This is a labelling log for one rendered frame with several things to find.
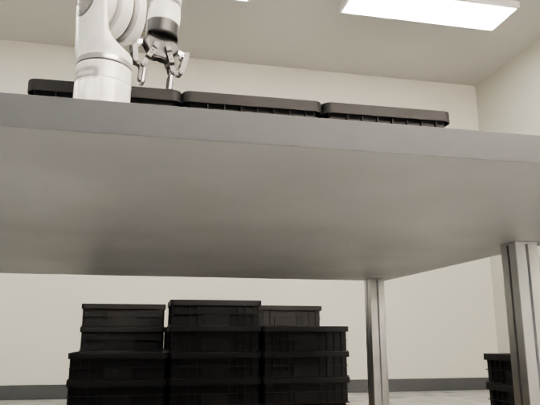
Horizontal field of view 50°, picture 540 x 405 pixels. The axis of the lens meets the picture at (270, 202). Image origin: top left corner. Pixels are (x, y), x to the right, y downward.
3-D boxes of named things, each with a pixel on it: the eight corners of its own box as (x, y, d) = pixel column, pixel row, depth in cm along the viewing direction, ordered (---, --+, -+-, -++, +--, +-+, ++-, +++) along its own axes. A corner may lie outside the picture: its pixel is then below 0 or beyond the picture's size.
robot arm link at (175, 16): (171, 46, 142) (173, 23, 144) (187, 24, 132) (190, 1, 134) (134, 34, 138) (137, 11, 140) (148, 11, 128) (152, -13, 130)
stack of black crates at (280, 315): (308, 390, 321) (306, 308, 331) (324, 396, 293) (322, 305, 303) (236, 392, 313) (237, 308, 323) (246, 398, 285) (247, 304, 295)
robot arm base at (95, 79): (118, 159, 90) (125, 58, 94) (58, 159, 89) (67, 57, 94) (131, 176, 99) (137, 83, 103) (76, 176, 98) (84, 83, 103)
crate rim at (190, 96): (323, 112, 124) (323, 100, 125) (182, 100, 118) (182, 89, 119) (282, 164, 162) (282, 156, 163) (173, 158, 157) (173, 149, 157)
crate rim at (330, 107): (452, 121, 130) (452, 111, 130) (324, 112, 124) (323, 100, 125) (384, 170, 168) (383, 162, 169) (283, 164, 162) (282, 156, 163)
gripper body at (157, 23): (150, 9, 129) (145, 47, 126) (186, 21, 133) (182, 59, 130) (141, 25, 135) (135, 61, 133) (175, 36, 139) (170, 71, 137)
